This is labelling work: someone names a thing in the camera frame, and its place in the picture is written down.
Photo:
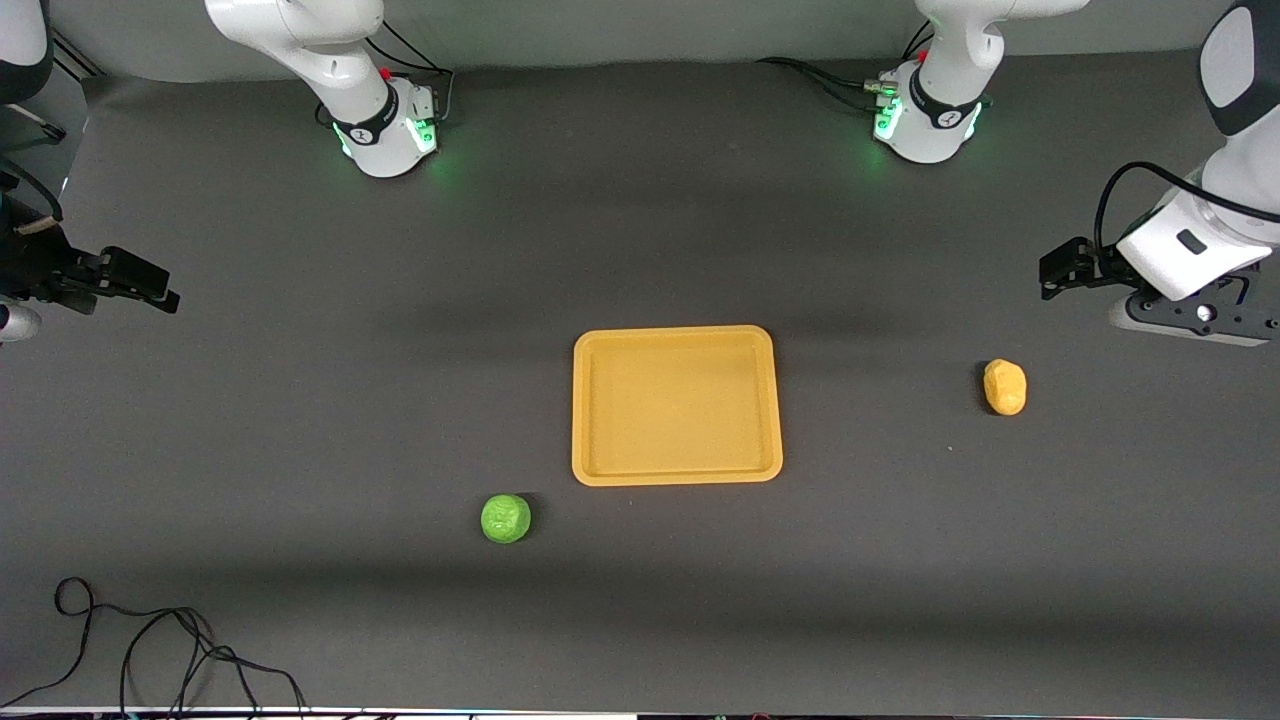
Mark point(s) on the orange plastic tray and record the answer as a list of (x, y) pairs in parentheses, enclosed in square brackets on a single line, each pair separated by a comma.
[(676, 405)]

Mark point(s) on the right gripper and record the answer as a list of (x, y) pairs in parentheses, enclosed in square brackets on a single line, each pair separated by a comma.
[(40, 270)]

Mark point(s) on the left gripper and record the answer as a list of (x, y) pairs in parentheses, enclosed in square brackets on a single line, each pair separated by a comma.
[(1098, 267)]

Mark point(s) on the aluminium frame rail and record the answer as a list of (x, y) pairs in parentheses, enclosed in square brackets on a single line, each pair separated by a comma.
[(78, 55)]

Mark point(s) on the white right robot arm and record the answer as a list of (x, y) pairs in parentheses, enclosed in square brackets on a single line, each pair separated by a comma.
[(380, 140)]

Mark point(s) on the green apple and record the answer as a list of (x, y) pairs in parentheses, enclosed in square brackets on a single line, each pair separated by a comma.
[(505, 519)]

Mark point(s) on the yellow potato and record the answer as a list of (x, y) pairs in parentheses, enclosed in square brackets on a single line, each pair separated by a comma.
[(1005, 387)]

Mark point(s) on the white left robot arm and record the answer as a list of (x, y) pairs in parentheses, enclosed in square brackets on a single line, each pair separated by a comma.
[(930, 130)]

